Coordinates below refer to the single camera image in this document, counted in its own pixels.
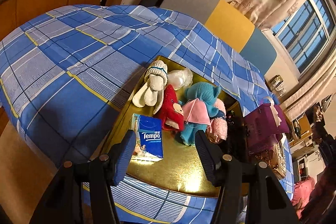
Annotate blue Tempo tissue pack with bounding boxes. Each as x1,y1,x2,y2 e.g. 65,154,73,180
129,113,163,162

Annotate pink fuzzy sock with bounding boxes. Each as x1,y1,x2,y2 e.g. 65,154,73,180
206,98,228,143

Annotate teal plush toy pink dress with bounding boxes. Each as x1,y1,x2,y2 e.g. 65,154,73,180
180,81,221,146

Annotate red sock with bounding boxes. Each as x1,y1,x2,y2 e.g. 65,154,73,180
155,84,184,132

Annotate clear plastic bag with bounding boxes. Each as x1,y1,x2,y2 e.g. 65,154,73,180
167,68,193,91

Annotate white sock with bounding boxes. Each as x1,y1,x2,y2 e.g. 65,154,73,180
132,60,168,115

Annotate black wig with beads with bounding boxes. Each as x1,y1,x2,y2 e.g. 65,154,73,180
219,110,248,163

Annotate ornate gold tissue box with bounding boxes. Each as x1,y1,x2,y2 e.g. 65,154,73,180
247,134,286,180

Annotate purple carton box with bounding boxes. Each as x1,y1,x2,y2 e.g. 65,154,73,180
244,96,290,154

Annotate pink quilt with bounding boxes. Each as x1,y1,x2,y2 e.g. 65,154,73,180
291,176,315,218

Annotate blue plaid bed sheet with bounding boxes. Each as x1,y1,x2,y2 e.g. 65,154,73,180
0,4,295,224

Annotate jars on desk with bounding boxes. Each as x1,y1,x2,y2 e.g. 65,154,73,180
270,75,286,97

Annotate right floral curtain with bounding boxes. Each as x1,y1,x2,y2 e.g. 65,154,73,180
280,49,336,121

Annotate window with bars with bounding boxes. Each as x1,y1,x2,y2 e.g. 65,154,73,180
271,0,335,74

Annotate grey yellow blue headboard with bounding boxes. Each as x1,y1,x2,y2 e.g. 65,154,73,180
161,0,277,80

